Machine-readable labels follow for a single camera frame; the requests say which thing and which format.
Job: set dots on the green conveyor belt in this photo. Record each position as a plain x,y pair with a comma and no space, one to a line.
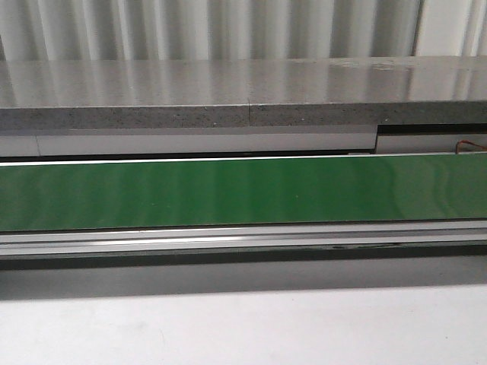
89,195

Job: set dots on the grey granite slab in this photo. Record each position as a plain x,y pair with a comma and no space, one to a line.
143,94

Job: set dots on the white pleated curtain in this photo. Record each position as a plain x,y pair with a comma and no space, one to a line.
201,30

